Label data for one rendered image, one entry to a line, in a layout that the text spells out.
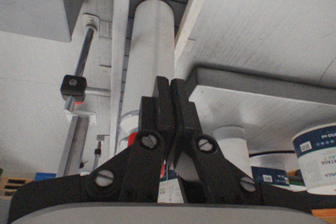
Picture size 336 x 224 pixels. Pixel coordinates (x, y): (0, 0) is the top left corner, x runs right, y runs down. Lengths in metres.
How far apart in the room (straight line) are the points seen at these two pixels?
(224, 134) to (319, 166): 0.25
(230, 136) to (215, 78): 0.20
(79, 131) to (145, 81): 0.50
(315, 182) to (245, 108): 0.28
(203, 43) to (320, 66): 0.26
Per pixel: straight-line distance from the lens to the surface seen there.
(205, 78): 0.45
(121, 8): 0.20
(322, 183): 0.69
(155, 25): 0.25
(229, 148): 0.60
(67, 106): 0.31
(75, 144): 0.67
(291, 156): 0.92
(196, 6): 0.26
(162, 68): 0.21
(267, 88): 0.51
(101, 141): 0.69
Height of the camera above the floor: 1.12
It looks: 31 degrees down
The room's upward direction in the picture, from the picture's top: 179 degrees counter-clockwise
